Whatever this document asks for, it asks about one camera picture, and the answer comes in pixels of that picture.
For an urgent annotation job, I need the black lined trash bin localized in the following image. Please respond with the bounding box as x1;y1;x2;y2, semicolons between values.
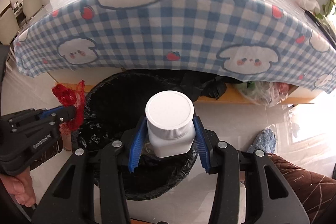
73;69;227;201

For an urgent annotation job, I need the beige dining chair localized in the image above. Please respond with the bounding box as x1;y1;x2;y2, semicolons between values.
0;8;19;46
22;0;43;20

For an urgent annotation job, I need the clear bag under table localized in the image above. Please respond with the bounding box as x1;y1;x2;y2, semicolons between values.
233;81;298;107

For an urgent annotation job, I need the red mesh net bag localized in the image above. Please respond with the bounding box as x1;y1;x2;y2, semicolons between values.
52;80;85;134

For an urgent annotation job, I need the brown patterned right leg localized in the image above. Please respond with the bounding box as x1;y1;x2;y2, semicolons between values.
268;153;336;223

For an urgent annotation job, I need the black smartphone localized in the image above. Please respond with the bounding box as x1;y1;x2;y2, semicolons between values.
305;10;335;49

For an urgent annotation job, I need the blue fuzzy right slipper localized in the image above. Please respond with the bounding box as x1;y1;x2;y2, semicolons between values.
247;128;277;153

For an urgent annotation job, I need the blue checkered tablecloth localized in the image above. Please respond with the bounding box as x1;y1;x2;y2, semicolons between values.
14;0;335;93

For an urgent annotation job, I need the left hand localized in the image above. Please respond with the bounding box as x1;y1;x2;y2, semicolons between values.
1;167;36;207

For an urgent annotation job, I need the white plastic jar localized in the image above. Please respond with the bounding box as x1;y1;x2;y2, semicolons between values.
145;90;196;158

